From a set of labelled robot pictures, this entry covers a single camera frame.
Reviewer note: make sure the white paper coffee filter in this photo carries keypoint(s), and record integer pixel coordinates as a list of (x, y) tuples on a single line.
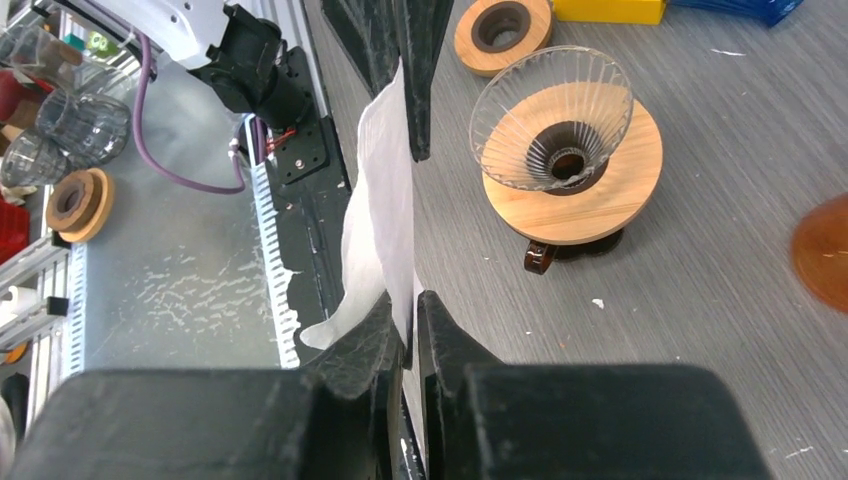
[(378, 254)]

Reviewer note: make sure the amber glass carafe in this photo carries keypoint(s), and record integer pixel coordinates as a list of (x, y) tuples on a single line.
[(818, 251)]

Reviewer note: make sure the clear glass cups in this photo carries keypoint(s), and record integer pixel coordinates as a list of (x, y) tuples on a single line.
[(70, 111)]

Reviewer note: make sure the clear glass dripper cone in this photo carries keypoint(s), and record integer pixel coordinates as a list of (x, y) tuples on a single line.
[(552, 119)]

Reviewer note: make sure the small wooden ring holder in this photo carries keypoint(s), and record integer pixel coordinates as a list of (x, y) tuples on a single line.
[(492, 35)]

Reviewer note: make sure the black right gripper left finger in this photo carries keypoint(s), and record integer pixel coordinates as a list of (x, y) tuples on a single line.
[(334, 418)]

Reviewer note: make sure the dark brown dripper cup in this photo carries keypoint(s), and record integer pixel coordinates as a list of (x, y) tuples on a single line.
[(540, 256)]

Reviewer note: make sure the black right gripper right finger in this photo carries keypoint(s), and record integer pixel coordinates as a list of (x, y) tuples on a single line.
[(487, 419)]

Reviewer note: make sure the large wooden ring holder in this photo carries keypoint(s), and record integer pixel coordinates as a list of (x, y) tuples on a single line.
[(602, 205)]

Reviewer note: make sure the blue glass dripper cone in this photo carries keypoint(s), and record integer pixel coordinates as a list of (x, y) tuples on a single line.
[(768, 12)]

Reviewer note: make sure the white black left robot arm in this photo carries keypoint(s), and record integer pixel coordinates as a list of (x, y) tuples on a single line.
[(232, 50)]

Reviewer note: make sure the spare wooden ring holder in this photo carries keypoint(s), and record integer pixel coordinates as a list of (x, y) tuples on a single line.
[(80, 205)]

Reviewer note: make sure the yellow green toy brick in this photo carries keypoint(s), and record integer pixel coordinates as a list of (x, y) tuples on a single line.
[(637, 12)]

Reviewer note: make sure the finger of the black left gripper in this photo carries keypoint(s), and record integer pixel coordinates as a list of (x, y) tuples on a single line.
[(366, 31), (421, 28)]

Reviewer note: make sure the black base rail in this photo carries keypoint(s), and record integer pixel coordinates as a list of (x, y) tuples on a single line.
[(310, 234)]

